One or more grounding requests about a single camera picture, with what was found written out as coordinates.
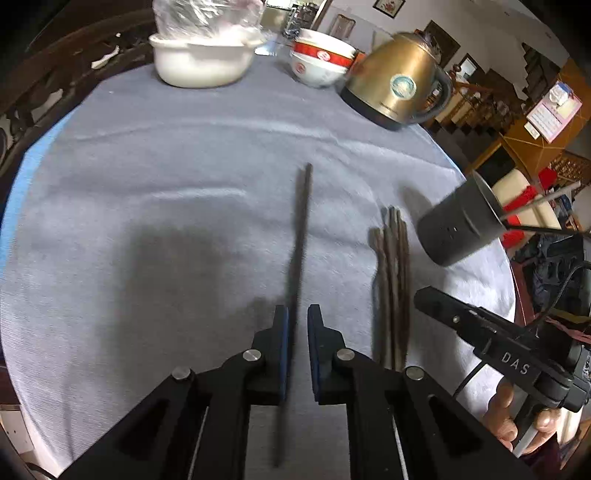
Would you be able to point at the red cloth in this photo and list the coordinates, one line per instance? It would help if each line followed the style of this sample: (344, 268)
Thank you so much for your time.
(517, 240)

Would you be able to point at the blue cloth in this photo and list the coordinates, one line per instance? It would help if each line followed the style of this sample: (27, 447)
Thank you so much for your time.
(27, 175)

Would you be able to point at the wall calendar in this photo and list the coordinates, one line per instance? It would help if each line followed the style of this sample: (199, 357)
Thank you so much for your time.
(554, 115)

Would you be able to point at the red and white bowl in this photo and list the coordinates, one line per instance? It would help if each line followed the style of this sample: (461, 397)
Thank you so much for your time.
(323, 46)
(318, 76)

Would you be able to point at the wooden stair railing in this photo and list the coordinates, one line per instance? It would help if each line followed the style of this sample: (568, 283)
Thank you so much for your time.
(485, 106)

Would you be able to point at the grey tablecloth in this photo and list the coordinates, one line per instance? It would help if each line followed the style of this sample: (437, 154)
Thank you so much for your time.
(161, 207)

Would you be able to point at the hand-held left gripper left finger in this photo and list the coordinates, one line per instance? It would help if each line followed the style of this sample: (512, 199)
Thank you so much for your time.
(280, 355)

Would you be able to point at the white ceramic pot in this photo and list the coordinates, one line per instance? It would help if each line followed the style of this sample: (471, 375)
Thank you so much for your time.
(203, 64)

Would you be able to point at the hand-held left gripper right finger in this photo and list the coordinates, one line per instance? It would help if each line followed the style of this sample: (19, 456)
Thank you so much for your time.
(316, 355)

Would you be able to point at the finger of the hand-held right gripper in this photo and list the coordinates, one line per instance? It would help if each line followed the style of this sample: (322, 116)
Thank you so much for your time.
(443, 311)

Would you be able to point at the black cylindrical utensil holder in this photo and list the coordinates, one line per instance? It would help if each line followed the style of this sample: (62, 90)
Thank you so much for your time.
(452, 230)

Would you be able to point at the gold electric kettle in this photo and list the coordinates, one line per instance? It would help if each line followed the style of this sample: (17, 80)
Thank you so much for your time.
(392, 74)

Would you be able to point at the dark wooden table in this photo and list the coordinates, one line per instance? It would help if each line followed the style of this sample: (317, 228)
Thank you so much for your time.
(60, 60)

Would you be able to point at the wooden chair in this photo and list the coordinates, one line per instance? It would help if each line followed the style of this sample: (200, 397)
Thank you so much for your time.
(342, 25)

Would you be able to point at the framed wall picture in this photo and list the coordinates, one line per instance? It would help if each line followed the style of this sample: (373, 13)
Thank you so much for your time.
(387, 5)

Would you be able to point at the silver chopstick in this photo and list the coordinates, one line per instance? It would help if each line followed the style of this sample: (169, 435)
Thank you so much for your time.
(545, 197)

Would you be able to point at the person's right hand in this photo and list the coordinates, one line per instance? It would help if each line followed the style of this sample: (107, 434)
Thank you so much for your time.
(501, 415)

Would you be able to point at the black chopstick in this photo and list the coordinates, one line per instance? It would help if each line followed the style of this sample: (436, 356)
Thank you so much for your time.
(549, 229)

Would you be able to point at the clear plastic bag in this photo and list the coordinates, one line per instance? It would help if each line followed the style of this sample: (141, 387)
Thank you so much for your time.
(203, 18)

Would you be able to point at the dark wooden chopstick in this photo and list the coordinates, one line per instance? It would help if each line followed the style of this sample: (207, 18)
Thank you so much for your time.
(395, 277)
(400, 286)
(388, 258)
(381, 286)
(300, 240)
(406, 277)

